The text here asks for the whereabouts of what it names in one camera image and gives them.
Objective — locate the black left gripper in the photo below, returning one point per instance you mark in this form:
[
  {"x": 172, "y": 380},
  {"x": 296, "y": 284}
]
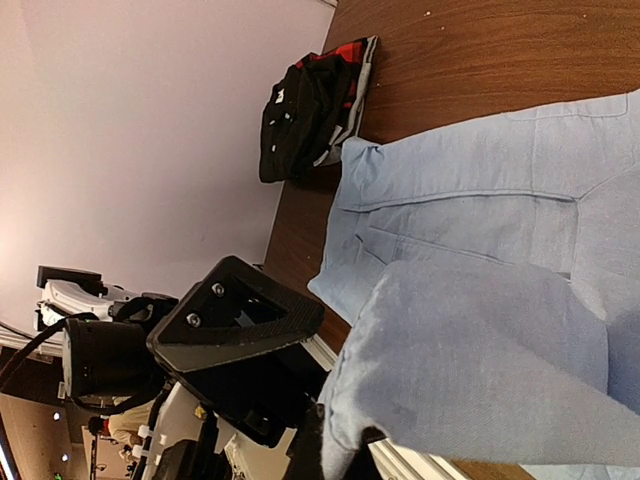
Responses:
[{"x": 233, "y": 341}]

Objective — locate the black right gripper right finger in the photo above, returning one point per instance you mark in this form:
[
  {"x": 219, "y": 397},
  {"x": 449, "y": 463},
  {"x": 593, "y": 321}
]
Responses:
[{"x": 362, "y": 466}]

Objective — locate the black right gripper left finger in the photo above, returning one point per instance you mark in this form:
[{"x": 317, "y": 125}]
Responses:
[{"x": 305, "y": 461}]

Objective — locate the light blue long sleeve shirt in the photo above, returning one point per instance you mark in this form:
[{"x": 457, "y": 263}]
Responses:
[{"x": 489, "y": 271}]

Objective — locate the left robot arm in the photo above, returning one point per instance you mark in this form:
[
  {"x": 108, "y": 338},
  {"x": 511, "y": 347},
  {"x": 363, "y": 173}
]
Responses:
[{"x": 109, "y": 369}]

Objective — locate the person in background room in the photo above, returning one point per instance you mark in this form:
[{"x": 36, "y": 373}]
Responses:
[{"x": 123, "y": 427}]

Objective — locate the grey folded shirt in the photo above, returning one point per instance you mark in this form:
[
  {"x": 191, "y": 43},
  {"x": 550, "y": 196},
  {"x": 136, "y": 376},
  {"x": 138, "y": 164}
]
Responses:
[{"x": 357, "y": 110}]

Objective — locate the red black plaid shirt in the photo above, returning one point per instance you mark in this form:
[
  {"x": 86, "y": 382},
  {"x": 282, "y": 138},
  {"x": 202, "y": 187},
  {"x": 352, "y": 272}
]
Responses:
[{"x": 342, "y": 74}]

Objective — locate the front aluminium frame rail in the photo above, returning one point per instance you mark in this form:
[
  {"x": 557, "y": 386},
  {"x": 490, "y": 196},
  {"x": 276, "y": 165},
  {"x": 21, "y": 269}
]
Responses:
[{"x": 392, "y": 461}]

